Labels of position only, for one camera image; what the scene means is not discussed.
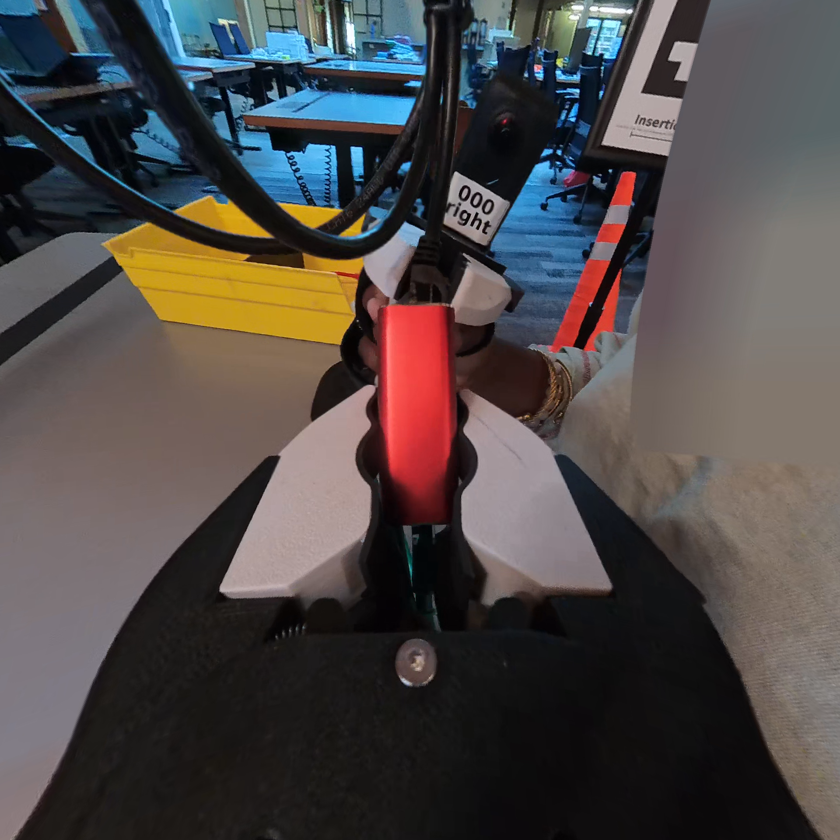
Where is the brown office desk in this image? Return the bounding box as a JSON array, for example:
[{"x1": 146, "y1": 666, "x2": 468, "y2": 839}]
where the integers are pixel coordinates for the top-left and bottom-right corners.
[
  {"x1": 13, "y1": 56, "x2": 214, "y2": 109},
  {"x1": 241, "y1": 88, "x2": 476, "y2": 211}
]

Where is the green ethernet cable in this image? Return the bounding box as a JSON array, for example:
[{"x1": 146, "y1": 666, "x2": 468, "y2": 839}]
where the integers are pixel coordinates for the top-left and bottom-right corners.
[{"x1": 394, "y1": 524, "x2": 438, "y2": 631}]

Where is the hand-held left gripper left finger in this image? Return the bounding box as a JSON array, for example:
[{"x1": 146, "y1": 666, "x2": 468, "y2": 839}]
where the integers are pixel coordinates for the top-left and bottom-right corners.
[{"x1": 220, "y1": 385, "x2": 395, "y2": 634}]

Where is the black office chair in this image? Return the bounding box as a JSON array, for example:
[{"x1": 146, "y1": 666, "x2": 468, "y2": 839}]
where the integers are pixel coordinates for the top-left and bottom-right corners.
[{"x1": 541, "y1": 49, "x2": 608, "y2": 221}]

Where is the person's beige sweatshirt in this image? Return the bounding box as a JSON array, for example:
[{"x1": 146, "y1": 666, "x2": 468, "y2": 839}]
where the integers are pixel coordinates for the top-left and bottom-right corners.
[{"x1": 556, "y1": 331, "x2": 840, "y2": 840}]

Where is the orange traffic cone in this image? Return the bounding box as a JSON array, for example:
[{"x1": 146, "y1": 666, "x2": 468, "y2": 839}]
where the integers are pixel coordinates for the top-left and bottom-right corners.
[{"x1": 550, "y1": 172, "x2": 639, "y2": 353}]

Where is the person's right hand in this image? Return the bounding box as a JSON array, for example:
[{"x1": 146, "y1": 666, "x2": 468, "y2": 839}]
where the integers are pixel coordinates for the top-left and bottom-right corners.
[{"x1": 356, "y1": 294, "x2": 549, "y2": 414}]

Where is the black ethernet cable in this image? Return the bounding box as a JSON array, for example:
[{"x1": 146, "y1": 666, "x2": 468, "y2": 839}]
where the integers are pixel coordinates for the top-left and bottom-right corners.
[{"x1": 0, "y1": 0, "x2": 475, "y2": 309}]

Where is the red ethernet splitter box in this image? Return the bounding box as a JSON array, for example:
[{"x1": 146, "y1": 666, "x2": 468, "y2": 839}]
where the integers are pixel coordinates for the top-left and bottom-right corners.
[{"x1": 376, "y1": 304, "x2": 458, "y2": 527}]

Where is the black framed tag sign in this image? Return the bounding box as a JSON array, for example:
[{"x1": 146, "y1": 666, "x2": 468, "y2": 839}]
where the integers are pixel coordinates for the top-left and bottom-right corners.
[{"x1": 583, "y1": 0, "x2": 715, "y2": 173}]

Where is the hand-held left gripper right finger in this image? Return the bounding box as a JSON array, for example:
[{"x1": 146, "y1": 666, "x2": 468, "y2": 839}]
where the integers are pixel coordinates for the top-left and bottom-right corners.
[{"x1": 449, "y1": 392, "x2": 614, "y2": 634}]

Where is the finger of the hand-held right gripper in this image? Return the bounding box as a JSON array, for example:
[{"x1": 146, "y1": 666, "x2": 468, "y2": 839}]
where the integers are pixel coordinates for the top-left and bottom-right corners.
[
  {"x1": 451, "y1": 259, "x2": 513, "y2": 327},
  {"x1": 362, "y1": 222, "x2": 427, "y2": 301}
]

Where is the yellow plastic bin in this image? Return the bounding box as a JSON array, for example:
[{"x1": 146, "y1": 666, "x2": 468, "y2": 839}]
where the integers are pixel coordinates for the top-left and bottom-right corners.
[{"x1": 103, "y1": 196, "x2": 370, "y2": 346}]

